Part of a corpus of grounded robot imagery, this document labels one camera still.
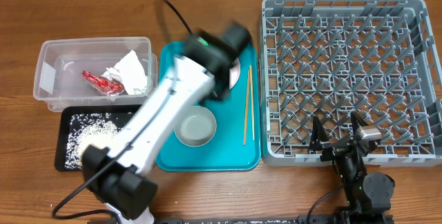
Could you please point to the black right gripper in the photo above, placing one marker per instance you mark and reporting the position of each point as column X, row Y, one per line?
column 318, row 137

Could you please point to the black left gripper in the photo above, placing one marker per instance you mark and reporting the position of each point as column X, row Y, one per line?
column 223, row 90

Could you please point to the grey bowl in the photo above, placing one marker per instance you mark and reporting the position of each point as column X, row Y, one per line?
column 197, row 127

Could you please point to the white napkin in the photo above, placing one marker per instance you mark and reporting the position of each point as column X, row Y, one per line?
column 129, row 73

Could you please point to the red snack wrapper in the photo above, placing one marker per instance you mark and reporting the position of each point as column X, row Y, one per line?
column 102, row 85

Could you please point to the white rice pile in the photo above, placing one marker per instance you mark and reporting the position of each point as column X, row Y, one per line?
column 85, row 129

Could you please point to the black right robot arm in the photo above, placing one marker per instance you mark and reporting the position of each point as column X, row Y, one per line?
column 368, row 194

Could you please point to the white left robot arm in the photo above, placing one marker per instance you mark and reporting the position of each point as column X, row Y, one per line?
column 117, row 173

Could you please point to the grey dishwasher rack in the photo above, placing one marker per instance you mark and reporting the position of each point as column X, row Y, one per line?
column 327, row 59

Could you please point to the pink plate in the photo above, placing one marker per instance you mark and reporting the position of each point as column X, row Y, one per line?
column 234, row 73

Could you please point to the right wooden chopstick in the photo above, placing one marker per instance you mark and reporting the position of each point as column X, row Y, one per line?
column 251, row 101

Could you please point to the wooden chopstick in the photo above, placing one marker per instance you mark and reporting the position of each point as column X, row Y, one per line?
column 246, row 111
column 251, row 101

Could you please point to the left wooden chopstick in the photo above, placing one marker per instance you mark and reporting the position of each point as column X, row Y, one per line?
column 246, row 111

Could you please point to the teal plastic tray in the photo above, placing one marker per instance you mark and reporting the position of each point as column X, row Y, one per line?
column 225, row 152

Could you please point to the clear plastic bin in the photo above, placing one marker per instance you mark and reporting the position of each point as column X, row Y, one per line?
column 58, row 75

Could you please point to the black tray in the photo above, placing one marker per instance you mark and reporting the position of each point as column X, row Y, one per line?
column 121, row 114

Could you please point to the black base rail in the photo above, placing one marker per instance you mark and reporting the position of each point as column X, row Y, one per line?
column 241, row 221

